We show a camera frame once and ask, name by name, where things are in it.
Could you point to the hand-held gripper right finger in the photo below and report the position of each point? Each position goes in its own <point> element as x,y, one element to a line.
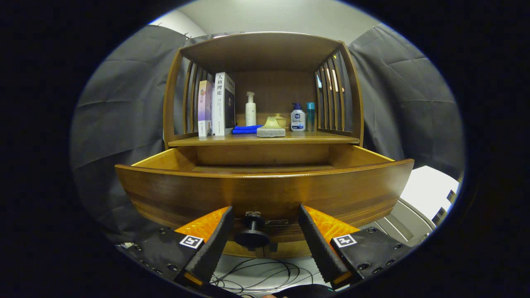
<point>319,248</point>

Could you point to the grey metal frame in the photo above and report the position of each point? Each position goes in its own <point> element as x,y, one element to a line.
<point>401,223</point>

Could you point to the purple book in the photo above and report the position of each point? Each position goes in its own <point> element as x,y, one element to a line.
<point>204,107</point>

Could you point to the white book with portrait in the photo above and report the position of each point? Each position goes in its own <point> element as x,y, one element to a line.
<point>219,107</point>

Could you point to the white flat panel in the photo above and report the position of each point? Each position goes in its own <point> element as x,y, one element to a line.
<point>430,190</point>

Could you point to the wooden cabinet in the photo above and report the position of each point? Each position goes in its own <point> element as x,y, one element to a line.
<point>273,89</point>

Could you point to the teal slim bottle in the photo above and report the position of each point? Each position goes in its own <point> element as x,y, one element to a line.
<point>310,118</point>

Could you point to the yellow lidded teacup with saucer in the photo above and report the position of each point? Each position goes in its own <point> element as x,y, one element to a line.
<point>283,121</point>

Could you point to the white and blue pump bottle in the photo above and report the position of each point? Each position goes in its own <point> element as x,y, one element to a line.
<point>297,120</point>

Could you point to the blue folded cloth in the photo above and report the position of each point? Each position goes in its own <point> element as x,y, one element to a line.
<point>244,130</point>

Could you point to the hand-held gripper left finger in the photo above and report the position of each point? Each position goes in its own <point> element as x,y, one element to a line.
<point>213,248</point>

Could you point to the black backdrop cloth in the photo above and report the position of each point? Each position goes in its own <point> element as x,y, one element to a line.
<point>124,103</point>

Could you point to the wooden drawer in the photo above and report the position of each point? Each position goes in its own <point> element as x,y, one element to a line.
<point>265,194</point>

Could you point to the wooden countertop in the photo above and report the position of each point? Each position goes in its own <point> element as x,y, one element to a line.
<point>314,138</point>

